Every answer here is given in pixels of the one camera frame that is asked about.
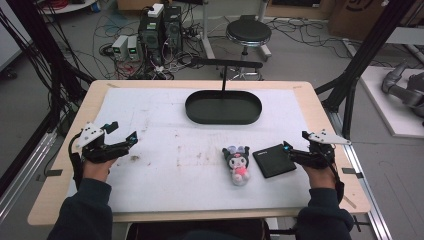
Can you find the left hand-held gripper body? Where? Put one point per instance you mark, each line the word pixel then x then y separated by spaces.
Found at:
pixel 100 150

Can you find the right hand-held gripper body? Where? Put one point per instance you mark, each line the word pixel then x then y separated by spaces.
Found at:
pixel 316 156

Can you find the black square box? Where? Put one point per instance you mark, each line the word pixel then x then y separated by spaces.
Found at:
pixel 273 161

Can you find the black and white plush toy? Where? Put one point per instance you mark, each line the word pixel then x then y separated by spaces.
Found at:
pixel 238 165

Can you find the black oval tray with stand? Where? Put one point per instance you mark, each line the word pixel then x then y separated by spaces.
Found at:
pixel 223 108

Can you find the person's left hand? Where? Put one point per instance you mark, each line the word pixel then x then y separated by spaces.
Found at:
pixel 96 170

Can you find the person's right hand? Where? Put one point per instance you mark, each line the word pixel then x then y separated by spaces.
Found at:
pixel 320 177

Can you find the black tape piece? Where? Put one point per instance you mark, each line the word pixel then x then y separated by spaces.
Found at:
pixel 53 172
pixel 352 172

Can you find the wooden table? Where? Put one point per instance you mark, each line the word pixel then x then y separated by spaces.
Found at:
pixel 333 196

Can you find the white table mat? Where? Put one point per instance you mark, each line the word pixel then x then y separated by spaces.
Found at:
pixel 173 173

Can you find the grey power supply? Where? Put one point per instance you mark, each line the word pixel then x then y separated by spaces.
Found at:
pixel 119 46
pixel 133 48

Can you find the white platform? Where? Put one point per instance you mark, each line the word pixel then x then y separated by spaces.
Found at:
pixel 386 110

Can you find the black computer tower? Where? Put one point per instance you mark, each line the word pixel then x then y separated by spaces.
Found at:
pixel 173 28
pixel 150 36

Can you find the black round stool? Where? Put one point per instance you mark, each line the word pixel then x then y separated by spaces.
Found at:
pixel 248 33

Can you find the white box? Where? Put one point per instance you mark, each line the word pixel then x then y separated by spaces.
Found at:
pixel 155 10

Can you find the cardboard box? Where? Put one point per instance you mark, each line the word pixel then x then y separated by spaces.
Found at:
pixel 363 16

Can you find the white desk leg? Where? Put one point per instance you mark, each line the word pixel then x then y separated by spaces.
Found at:
pixel 206 33

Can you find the aluminium rail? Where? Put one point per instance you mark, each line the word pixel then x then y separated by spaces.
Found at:
pixel 23 180
pixel 370 186

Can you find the black metal frame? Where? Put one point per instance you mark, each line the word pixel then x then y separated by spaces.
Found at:
pixel 363 56
pixel 50 56

